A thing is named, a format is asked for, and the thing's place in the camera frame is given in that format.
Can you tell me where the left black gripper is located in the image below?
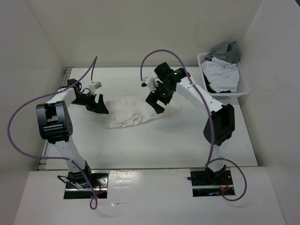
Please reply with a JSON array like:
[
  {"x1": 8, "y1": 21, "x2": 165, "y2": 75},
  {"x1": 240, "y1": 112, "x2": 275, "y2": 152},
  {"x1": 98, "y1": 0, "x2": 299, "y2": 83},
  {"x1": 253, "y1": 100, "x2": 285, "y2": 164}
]
[{"x1": 70, "y1": 91, "x2": 108, "y2": 114}]

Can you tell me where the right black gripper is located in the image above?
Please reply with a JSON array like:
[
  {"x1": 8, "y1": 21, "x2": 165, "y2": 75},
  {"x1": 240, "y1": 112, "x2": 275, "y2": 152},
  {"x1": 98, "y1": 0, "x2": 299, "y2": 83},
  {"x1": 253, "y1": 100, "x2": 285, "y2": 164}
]
[{"x1": 146, "y1": 80, "x2": 174, "y2": 114}]

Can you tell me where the white pleated skirt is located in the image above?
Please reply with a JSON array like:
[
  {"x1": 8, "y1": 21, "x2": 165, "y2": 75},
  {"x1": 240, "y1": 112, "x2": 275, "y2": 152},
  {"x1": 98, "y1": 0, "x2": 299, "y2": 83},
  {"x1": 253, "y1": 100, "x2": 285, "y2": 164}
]
[{"x1": 102, "y1": 96, "x2": 182, "y2": 129}]

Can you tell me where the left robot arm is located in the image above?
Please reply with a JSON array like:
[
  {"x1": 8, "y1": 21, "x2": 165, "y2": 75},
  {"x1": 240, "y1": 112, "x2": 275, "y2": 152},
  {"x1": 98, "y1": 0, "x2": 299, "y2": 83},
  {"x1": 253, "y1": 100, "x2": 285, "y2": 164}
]
[{"x1": 36, "y1": 79, "x2": 109, "y2": 188}]

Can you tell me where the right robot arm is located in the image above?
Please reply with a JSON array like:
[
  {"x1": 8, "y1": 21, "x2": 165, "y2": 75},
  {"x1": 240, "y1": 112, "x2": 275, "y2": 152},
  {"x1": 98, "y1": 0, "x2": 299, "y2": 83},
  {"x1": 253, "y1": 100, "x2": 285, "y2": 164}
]
[{"x1": 141, "y1": 62, "x2": 235, "y2": 184}]

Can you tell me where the white plastic basket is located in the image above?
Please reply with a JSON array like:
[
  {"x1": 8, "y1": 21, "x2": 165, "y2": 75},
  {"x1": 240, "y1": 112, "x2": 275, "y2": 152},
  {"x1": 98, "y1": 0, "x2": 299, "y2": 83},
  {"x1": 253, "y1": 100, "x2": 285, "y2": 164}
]
[{"x1": 197, "y1": 52, "x2": 250, "y2": 98}]

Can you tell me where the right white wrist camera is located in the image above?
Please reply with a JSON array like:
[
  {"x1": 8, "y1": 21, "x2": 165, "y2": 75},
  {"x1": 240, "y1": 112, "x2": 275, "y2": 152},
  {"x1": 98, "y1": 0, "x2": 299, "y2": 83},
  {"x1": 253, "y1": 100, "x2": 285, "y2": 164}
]
[{"x1": 141, "y1": 76, "x2": 156, "y2": 93}]

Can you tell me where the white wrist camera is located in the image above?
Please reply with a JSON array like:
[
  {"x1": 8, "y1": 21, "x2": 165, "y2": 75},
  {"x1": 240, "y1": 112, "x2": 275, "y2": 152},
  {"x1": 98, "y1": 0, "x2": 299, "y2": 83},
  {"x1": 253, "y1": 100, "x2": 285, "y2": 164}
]
[
  {"x1": 88, "y1": 81, "x2": 102, "y2": 95},
  {"x1": 141, "y1": 76, "x2": 156, "y2": 93}
]

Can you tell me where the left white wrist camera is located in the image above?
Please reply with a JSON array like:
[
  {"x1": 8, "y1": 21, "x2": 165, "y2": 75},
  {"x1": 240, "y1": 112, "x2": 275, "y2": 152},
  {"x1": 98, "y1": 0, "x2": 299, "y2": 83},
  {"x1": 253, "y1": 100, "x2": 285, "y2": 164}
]
[{"x1": 88, "y1": 81, "x2": 102, "y2": 95}]

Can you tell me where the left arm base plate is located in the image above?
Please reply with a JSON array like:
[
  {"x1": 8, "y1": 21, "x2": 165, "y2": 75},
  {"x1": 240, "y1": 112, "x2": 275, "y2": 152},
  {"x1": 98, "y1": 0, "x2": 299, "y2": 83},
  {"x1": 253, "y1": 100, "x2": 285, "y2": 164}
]
[{"x1": 63, "y1": 170, "x2": 109, "y2": 200}]

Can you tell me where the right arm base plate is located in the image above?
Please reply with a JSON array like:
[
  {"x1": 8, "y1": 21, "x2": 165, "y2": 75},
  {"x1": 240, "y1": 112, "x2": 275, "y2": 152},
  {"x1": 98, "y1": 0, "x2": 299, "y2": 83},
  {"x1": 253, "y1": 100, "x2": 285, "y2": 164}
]
[{"x1": 187, "y1": 169, "x2": 235, "y2": 197}]

